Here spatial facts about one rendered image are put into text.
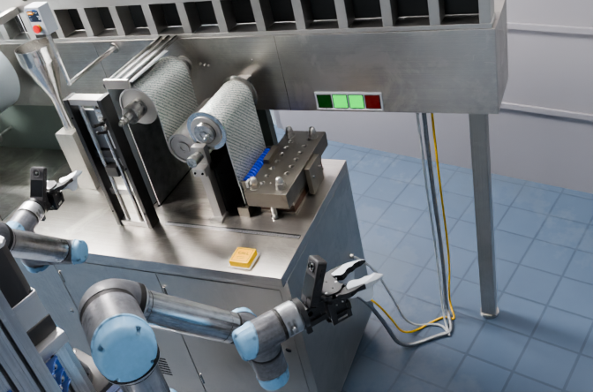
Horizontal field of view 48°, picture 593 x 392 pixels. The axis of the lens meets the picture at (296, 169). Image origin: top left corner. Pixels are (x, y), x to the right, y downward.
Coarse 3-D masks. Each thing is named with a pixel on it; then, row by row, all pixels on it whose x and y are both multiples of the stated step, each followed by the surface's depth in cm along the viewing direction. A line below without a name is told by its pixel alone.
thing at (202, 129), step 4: (200, 124) 221; (204, 124) 221; (208, 124) 222; (196, 128) 223; (200, 128) 222; (204, 128) 222; (208, 128) 221; (212, 128) 222; (196, 132) 224; (200, 132) 224; (204, 132) 223; (208, 132) 222; (212, 132) 222; (196, 136) 225; (200, 136) 224; (204, 136) 224; (212, 136) 222; (200, 140) 226; (204, 140) 225; (208, 140) 224; (212, 140) 224
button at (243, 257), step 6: (240, 252) 220; (246, 252) 220; (252, 252) 219; (234, 258) 218; (240, 258) 218; (246, 258) 217; (252, 258) 218; (234, 264) 218; (240, 264) 217; (246, 264) 216
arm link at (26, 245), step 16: (0, 224) 173; (16, 240) 178; (32, 240) 184; (48, 240) 192; (64, 240) 201; (80, 240) 205; (16, 256) 182; (32, 256) 187; (48, 256) 193; (64, 256) 200; (80, 256) 203
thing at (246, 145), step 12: (252, 120) 241; (240, 132) 233; (252, 132) 242; (228, 144) 226; (240, 144) 234; (252, 144) 242; (264, 144) 250; (240, 156) 234; (252, 156) 243; (240, 168) 235; (240, 180) 235
